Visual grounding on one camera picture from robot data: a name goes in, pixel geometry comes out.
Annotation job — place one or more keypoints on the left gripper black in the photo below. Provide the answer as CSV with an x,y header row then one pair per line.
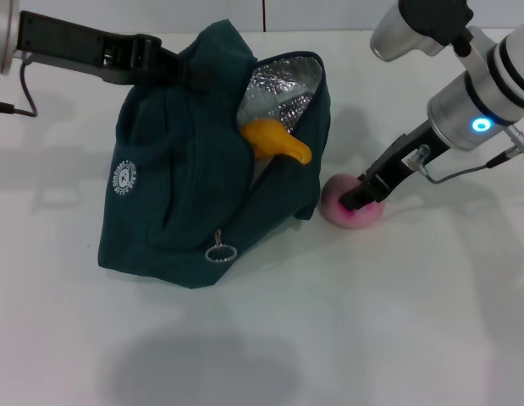
x,y
75,51

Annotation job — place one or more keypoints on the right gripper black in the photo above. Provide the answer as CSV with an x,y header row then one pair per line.
x,y
409,152

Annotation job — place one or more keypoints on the pink peach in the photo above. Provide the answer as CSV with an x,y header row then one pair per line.
x,y
333,203

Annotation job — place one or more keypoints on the yellow banana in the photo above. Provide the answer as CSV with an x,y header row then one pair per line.
x,y
274,137

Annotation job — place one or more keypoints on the dark teal insulated lunch bag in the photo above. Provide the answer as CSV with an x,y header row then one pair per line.
x,y
181,190

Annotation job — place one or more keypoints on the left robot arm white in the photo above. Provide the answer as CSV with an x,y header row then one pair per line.
x,y
1,38

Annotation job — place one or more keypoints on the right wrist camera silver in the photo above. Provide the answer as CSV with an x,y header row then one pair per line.
x,y
401,29

